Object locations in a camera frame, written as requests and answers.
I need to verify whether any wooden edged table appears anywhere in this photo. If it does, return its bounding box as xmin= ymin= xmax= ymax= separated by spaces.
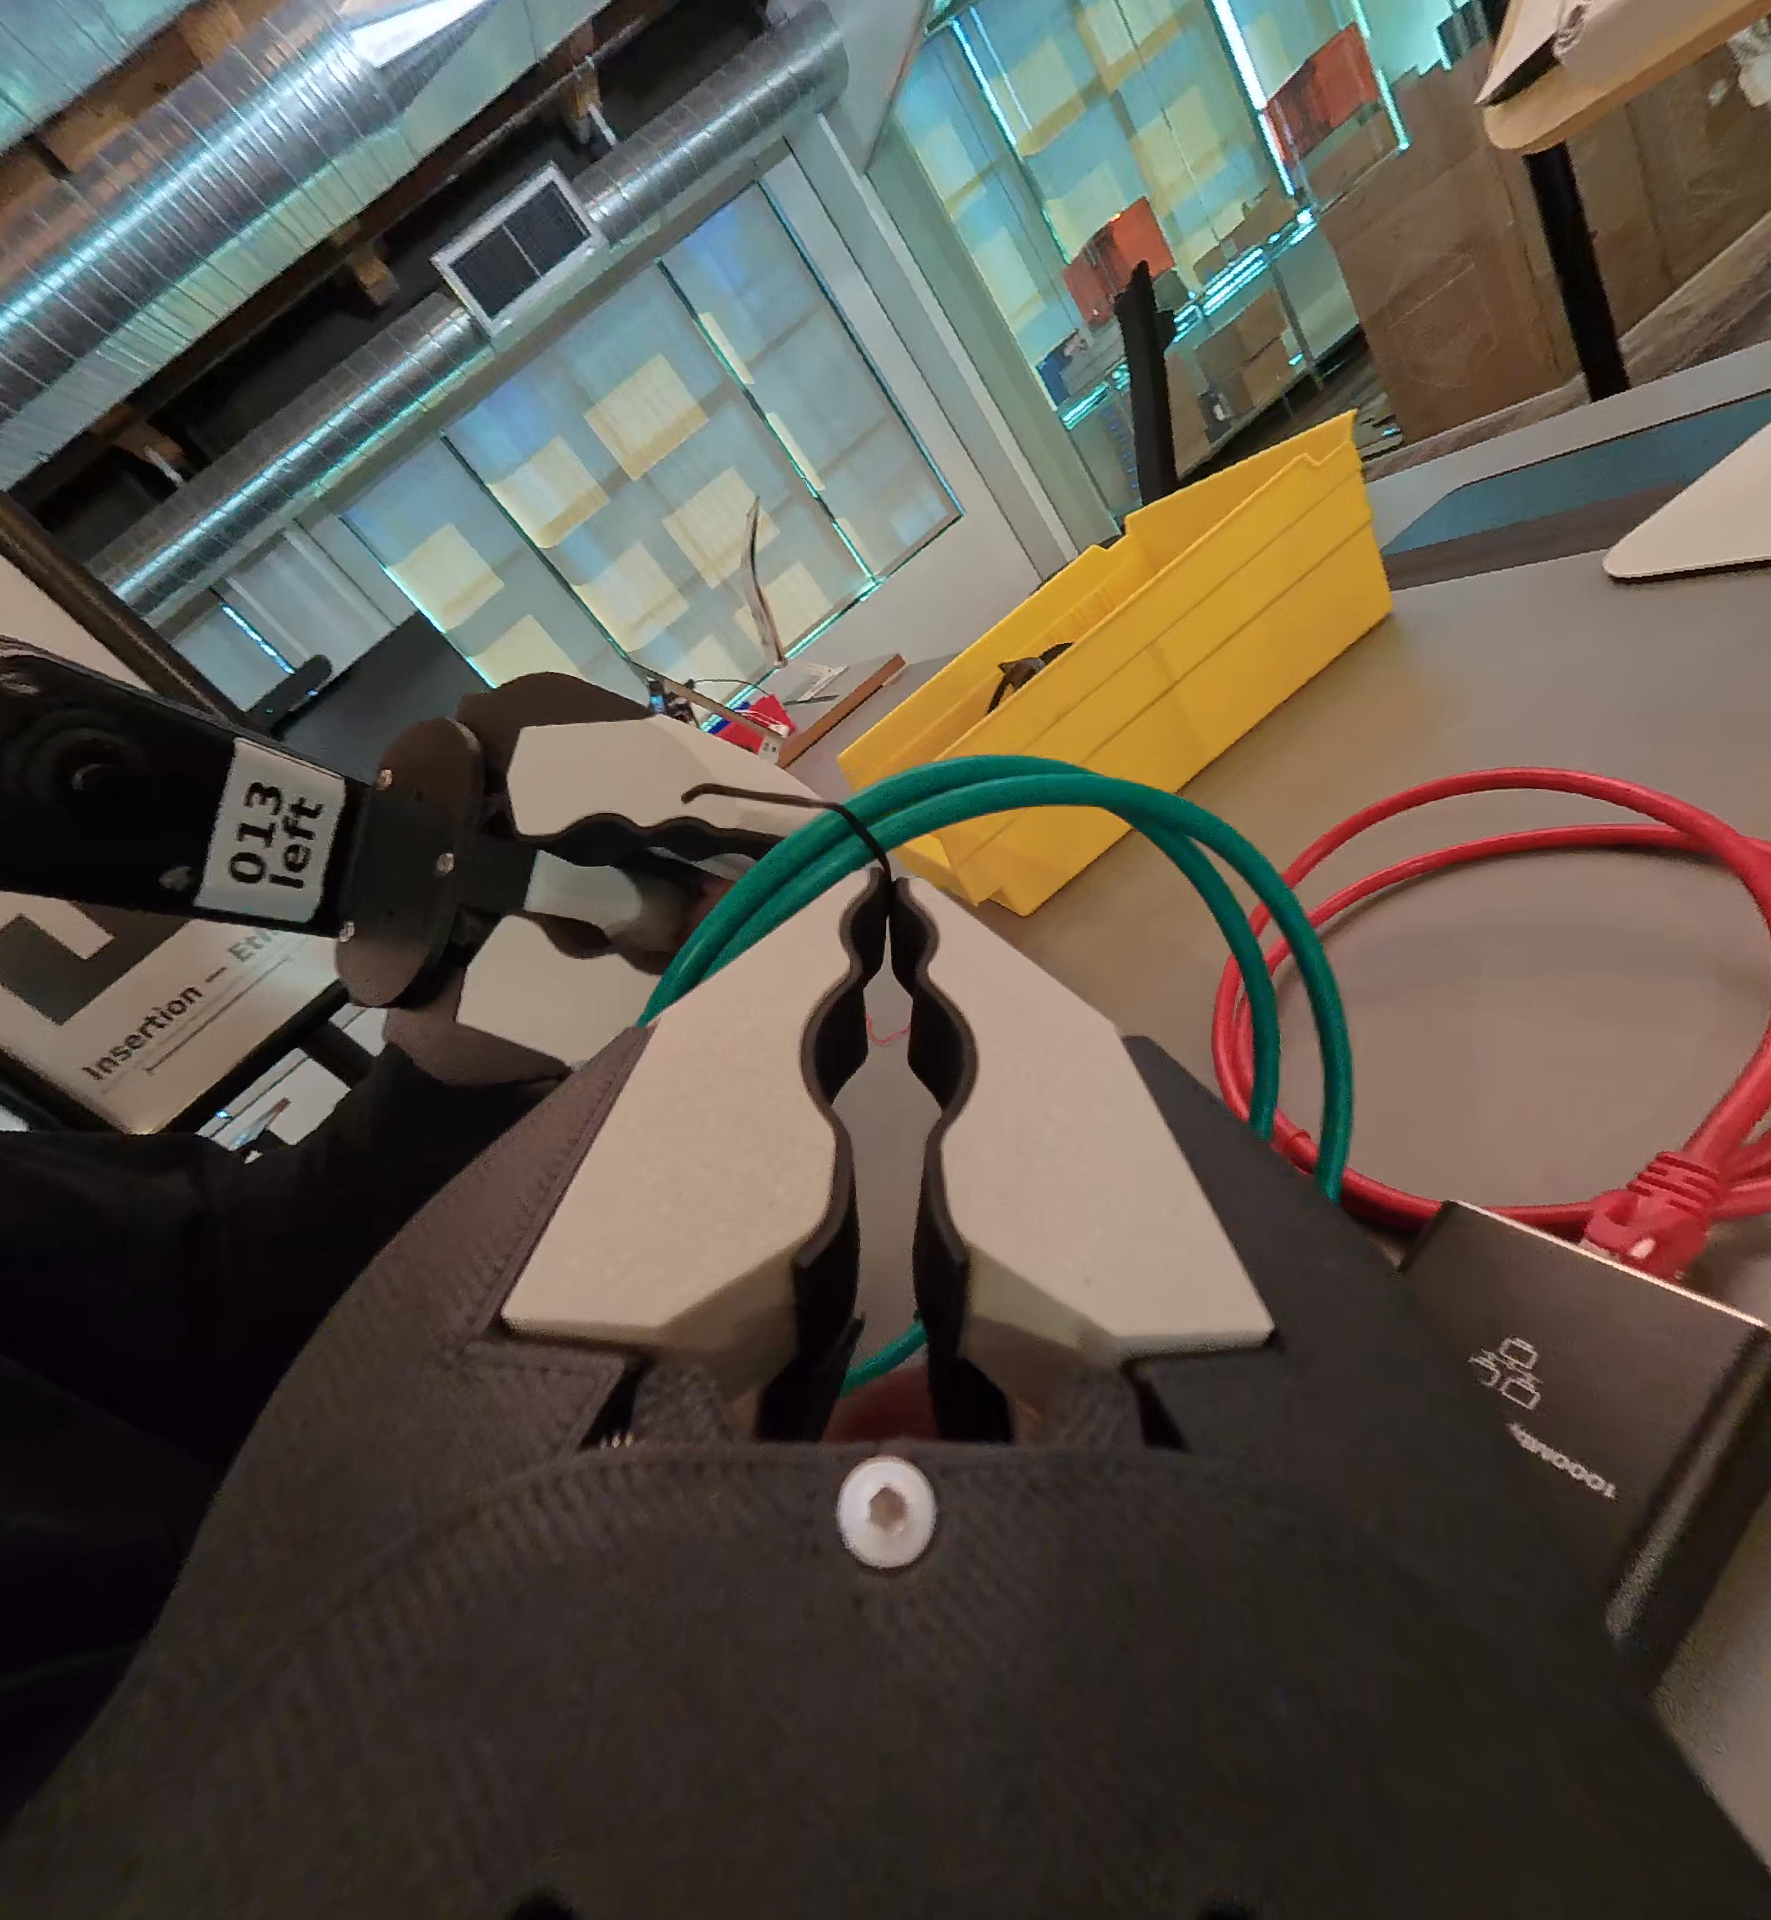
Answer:
xmin=783 ymin=653 xmax=913 ymax=753

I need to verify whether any white vent grille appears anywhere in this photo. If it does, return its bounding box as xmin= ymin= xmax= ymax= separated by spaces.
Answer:
xmin=428 ymin=162 xmax=597 ymax=340

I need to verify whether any red ethernet cable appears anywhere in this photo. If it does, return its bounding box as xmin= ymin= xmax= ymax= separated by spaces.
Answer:
xmin=1211 ymin=768 xmax=1771 ymax=1279

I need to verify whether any silver ventilation duct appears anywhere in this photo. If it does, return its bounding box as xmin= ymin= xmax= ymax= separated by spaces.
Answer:
xmin=87 ymin=293 xmax=504 ymax=621
xmin=0 ymin=0 xmax=855 ymax=504

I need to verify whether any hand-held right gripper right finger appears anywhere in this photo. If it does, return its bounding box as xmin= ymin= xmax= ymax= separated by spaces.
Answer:
xmin=892 ymin=877 xmax=1277 ymax=1444

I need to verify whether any black office chair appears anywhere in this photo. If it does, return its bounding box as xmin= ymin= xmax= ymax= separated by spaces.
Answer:
xmin=1114 ymin=258 xmax=1184 ymax=504

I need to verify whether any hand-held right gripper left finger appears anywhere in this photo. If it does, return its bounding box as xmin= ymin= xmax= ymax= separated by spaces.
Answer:
xmin=499 ymin=867 xmax=889 ymax=1444

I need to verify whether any yellow plastic bin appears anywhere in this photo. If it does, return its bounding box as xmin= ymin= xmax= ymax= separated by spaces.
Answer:
xmin=835 ymin=409 xmax=1398 ymax=917

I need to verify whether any green ethernet cable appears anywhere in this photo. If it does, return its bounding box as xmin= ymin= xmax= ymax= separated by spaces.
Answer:
xmin=643 ymin=753 xmax=1355 ymax=1393

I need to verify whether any person's left forearm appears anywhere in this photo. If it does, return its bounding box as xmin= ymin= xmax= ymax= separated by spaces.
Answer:
xmin=0 ymin=1035 xmax=602 ymax=1726

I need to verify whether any black stand pole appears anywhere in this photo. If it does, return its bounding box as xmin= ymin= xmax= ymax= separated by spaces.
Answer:
xmin=1522 ymin=144 xmax=1634 ymax=404

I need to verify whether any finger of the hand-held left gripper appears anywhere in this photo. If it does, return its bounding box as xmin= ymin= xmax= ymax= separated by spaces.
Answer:
xmin=452 ymin=856 xmax=708 ymax=1080
xmin=502 ymin=716 xmax=830 ymax=879

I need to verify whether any black ethernet adapter box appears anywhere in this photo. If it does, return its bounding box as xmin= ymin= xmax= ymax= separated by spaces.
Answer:
xmin=1400 ymin=1196 xmax=1771 ymax=1693

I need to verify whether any curved clear stand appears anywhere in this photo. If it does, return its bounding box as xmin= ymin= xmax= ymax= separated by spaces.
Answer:
xmin=738 ymin=496 xmax=844 ymax=696

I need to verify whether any stack of cardboard boxes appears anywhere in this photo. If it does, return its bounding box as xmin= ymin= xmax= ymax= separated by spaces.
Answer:
xmin=1315 ymin=45 xmax=1771 ymax=441

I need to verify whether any framed marker poster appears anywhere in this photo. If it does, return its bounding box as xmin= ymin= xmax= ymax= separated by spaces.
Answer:
xmin=0 ymin=483 xmax=384 ymax=1139

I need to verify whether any wooden document board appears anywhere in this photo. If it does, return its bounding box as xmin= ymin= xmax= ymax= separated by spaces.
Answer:
xmin=1477 ymin=0 xmax=1771 ymax=155

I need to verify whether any black twist tie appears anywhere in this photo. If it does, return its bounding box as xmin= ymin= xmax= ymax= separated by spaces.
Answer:
xmin=680 ymin=780 xmax=899 ymax=902

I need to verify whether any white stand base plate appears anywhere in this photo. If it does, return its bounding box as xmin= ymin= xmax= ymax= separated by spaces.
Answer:
xmin=1601 ymin=378 xmax=1771 ymax=588

